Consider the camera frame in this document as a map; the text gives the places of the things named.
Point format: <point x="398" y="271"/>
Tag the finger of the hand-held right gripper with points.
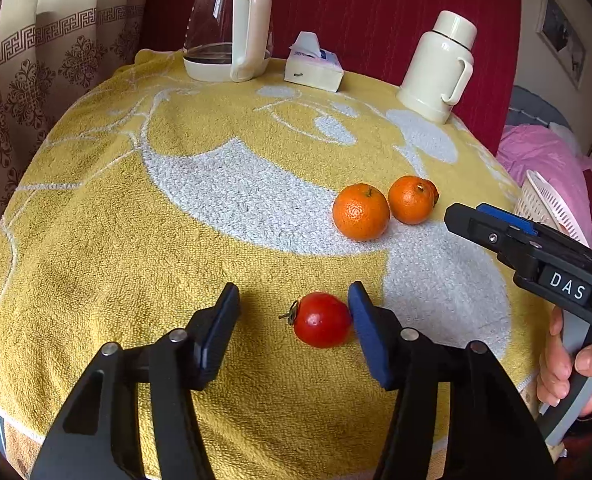
<point x="476" y="227"/>
<point x="506" y="217"/>

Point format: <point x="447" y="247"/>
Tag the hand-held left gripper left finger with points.
<point x="221" y="330"/>

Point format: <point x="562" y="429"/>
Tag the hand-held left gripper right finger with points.
<point x="368" y="330"/>

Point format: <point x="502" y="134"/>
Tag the white plastic basket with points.
<point x="551" y="205"/>

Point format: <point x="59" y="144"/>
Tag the red tomato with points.
<point x="322" y="321"/>

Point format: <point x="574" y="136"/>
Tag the person's right hand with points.
<point x="553" y="365"/>

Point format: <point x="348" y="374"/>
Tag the rough-skinned mandarin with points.
<point x="411" y="200"/>
<point x="361" y="212"/>

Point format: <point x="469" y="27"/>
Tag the pink cloth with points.
<point x="541" y="152"/>

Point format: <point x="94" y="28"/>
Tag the grey cushion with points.
<point x="536" y="105"/>

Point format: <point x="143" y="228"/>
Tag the yellow and white towel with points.
<point x="126" y="260"/>

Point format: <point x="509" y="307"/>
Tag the cream thermos flask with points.
<point x="433" y="70"/>

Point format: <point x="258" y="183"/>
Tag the tissue pack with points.
<point x="311" y="67"/>

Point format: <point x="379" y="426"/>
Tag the red upholstered backrest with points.
<point x="356" y="5"/>

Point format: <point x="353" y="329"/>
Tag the beige patterned curtain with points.
<point x="31" y="60"/>

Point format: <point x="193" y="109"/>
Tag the framed wall picture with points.
<point x="561" y="35"/>

